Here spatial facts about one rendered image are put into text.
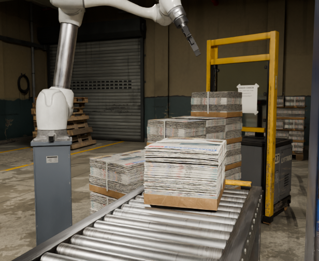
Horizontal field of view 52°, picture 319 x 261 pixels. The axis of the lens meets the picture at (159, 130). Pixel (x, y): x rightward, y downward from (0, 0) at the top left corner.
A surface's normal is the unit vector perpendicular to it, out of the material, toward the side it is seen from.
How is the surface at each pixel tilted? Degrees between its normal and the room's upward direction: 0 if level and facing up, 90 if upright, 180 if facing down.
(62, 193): 90
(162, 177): 90
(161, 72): 90
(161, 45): 90
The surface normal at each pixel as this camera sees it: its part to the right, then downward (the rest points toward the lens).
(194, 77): -0.36, 0.08
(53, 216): 0.26, 0.09
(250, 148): -0.66, 0.07
